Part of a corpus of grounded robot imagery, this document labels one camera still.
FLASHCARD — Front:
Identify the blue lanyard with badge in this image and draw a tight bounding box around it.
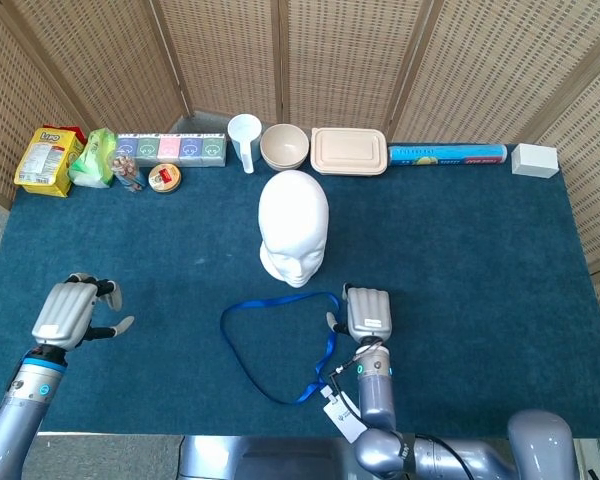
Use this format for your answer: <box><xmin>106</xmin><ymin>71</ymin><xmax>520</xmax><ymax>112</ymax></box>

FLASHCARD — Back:
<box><xmin>220</xmin><ymin>291</ymin><xmax>369</xmax><ymax>444</ymax></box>

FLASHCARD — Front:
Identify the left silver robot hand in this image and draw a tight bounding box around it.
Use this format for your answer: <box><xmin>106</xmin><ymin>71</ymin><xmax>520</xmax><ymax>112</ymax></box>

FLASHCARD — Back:
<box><xmin>31</xmin><ymin>272</ymin><xmax>135</xmax><ymax>351</ymax></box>

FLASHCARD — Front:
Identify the white foam mannequin head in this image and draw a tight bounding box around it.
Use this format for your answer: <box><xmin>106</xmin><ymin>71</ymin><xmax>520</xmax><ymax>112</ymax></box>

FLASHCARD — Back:
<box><xmin>258</xmin><ymin>169</ymin><xmax>330</xmax><ymax>289</ymax></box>

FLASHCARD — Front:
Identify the green white plastic bag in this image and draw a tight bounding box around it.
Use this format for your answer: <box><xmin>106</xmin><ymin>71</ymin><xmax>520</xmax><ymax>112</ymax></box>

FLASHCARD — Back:
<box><xmin>68</xmin><ymin>127</ymin><xmax>119</xmax><ymax>190</ymax></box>

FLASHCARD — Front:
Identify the grey robot torso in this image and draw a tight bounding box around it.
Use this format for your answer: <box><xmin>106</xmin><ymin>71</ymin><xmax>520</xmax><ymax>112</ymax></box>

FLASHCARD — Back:
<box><xmin>177</xmin><ymin>434</ymin><xmax>366</xmax><ymax>480</ymax></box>

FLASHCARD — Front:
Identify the round yellow tin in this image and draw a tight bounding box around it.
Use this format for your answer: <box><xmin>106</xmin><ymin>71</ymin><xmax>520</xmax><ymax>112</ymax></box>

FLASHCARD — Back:
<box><xmin>147</xmin><ymin>163</ymin><xmax>183</xmax><ymax>195</ymax></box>

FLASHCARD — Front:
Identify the pink pastel cube box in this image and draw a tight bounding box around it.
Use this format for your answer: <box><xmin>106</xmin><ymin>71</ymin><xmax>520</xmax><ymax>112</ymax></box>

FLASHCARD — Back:
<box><xmin>157</xmin><ymin>132</ymin><xmax>182</xmax><ymax>166</ymax></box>

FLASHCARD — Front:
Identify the green pastel cube box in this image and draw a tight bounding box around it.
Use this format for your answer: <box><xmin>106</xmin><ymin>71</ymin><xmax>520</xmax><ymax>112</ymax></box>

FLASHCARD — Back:
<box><xmin>201</xmin><ymin>132</ymin><xmax>229</xmax><ymax>168</ymax></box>
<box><xmin>137</xmin><ymin>132</ymin><xmax>161</xmax><ymax>168</ymax></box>

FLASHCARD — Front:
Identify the beige lidded lunch box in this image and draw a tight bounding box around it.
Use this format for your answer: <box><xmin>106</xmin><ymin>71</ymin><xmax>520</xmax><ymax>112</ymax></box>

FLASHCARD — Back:
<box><xmin>310</xmin><ymin>127</ymin><xmax>389</xmax><ymax>177</ymax></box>

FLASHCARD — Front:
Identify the woven rattan folding screen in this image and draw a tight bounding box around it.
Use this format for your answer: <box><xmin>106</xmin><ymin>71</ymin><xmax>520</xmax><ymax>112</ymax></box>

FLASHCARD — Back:
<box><xmin>0</xmin><ymin>0</ymin><xmax>600</xmax><ymax>391</ymax></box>

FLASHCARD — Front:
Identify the teal table cloth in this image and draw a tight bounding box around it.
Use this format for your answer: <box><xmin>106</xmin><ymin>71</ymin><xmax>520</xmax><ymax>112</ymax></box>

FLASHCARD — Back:
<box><xmin>0</xmin><ymin>164</ymin><xmax>600</xmax><ymax>439</ymax></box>

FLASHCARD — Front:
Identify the white light-blue handled cup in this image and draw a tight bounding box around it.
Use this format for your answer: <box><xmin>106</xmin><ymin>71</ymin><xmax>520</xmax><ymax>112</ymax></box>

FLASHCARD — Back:
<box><xmin>227</xmin><ymin>113</ymin><xmax>263</xmax><ymax>175</ymax></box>

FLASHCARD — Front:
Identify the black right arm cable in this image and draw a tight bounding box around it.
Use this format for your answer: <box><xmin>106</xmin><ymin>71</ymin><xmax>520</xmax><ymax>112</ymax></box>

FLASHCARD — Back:
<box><xmin>328</xmin><ymin>342</ymin><xmax>476</xmax><ymax>480</ymax></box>

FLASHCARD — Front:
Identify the yellow Lipo snack bag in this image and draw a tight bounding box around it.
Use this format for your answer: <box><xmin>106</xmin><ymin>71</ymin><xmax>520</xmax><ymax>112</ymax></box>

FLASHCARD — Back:
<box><xmin>13</xmin><ymin>124</ymin><xmax>87</xmax><ymax>199</ymax></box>

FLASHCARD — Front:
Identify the purple pastel cube box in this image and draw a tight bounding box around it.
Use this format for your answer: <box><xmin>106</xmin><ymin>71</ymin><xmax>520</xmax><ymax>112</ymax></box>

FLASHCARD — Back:
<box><xmin>116</xmin><ymin>132</ymin><xmax>140</xmax><ymax>169</ymax></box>
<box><xmin>179</xmin><ymin>132</ymin><xmax>205</xmax><ymax>168</ymax></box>

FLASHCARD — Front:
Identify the beige bowl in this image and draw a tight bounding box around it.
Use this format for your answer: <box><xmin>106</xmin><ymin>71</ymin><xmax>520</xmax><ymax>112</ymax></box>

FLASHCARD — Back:
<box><xmin>259</xmin><ymin>123</ymin><xmax>311</xmax><ymax>172</ymax></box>

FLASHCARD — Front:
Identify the clear jar with sticks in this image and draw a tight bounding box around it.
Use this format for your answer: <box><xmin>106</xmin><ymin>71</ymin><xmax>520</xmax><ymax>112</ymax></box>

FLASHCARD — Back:
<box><xmin>110</xmin><ymin>153</ymin><xmax>147</xmax><ymax>193</ymax></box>

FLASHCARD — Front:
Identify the blue plastic food wrap roll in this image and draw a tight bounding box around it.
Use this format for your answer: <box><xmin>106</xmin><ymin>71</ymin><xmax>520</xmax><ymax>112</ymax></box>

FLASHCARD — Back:
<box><xmin>388</xmin><ymin>143</ymin><xmax>509</xmax><ymax>168</ymax></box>

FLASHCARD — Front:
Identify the white rectangular box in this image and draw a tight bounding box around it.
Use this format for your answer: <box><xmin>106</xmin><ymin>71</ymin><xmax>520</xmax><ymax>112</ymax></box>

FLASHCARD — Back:
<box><xmin>510</xmin><ymin>143</ymin><xmax>560</xmax><ymax>179</ymax></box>

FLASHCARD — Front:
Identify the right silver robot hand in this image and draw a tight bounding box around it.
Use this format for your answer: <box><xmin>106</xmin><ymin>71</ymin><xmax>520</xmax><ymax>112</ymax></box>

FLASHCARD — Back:
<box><xmin>326</xmin><ymin>282</ymin><xmax>395</xmax><ymax>344</ymax></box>

